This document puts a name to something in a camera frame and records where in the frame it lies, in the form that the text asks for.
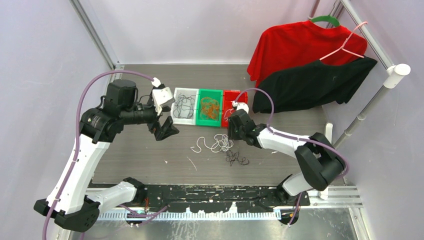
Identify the black cable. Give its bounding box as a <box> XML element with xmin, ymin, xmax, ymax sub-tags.
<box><xmin>174</xmin><ymin>94</ymin><xmax>197</xmax><ymax>120</ymax></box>
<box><xmin>173</xmin><ymin>93</ymin><xmax>196</xmax><ymax>119</ymax></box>
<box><xmin>225</xmin><ymin>149</ymin><xmax>250</xmax><ymax>167</ymax></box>

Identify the orange white cable bundle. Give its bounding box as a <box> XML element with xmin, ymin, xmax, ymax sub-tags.
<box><xmin>190</xmin><ymin>133</ymin><xmax>235</xmax><ymax>154</ymax></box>

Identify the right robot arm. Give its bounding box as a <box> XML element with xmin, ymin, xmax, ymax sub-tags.
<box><xmin>227</xmin><ymin>109</ymin><xmax>348</xmax><ymax>206</ymax></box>

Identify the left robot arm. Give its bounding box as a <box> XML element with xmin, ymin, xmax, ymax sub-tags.
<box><xmin>33</xmin><ymin>79</ymin><xmax>179</xmax><ymax>233</ymax></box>

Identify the white plastic bin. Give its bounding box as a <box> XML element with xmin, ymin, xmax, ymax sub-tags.
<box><xmin>170</xmin><ymin>87</ymin><xmax>199</xmax><ymax>126</ymax></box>

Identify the red plastic bin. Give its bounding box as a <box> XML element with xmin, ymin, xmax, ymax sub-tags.
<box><xmin>221</xmin><ymin>90</ymin><xmax>241</xmax><ymax>128</ymax></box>

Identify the green plastic bin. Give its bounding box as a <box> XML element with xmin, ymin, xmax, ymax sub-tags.
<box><xmin>195</xmin><ymin>88</ymin><xmax>224</xmax><ymax>127</ymax></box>

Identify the red t-shirt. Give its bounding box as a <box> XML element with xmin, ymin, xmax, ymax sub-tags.
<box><xmin>247</xmin><ymin>21</ymin><xmax>368</xmax><ymax>86</ymax></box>

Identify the black t-shirt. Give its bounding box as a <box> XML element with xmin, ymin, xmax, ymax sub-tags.
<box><xmin>252</xmin><ymin>56</ymin><xmax>378</xmax><ymax>114</ymax></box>

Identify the metal clothes rack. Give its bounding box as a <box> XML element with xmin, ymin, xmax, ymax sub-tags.
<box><xmin>317</xmin><ymin>0</ymin><xmax>424</xmax><ymax>203</ymax></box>

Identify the pink clothes hanger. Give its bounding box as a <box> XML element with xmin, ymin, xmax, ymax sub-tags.
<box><xmin>319</xmin><ymin>21</ymin><xmax>368</xmax><ymax>61</ymax></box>

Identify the green clothes hanger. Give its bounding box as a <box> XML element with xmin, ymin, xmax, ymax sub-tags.
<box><xmin>309</xmin><ymin>15</ymin><xmax>341</xmax><ymax>27</ymax></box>

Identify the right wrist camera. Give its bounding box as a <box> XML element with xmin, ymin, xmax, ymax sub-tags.
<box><xmin>231</xmin><ymin>100</ymin><xmax>249</xmax><ymax>114</ymax></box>

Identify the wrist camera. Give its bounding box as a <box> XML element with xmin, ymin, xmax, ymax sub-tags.
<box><xmin>151</xmin><ymin>86</ymin><xmax>175</xmax><ymax>116</ymax></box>
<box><xmin>231</xmin><ymin>100</ymin><xmax>249</xmax><ymax>114</ymax></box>

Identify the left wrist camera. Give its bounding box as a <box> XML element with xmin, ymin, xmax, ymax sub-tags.
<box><xmin>151</xmin><ymin>86</ymin><xmax>175</xmax><ymax>116</ymax></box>

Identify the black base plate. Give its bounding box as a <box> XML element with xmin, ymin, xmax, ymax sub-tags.
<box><xmin>124</xmin><ymin>184</ymin><xmax>311</xmax><ymax>214</ymax></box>

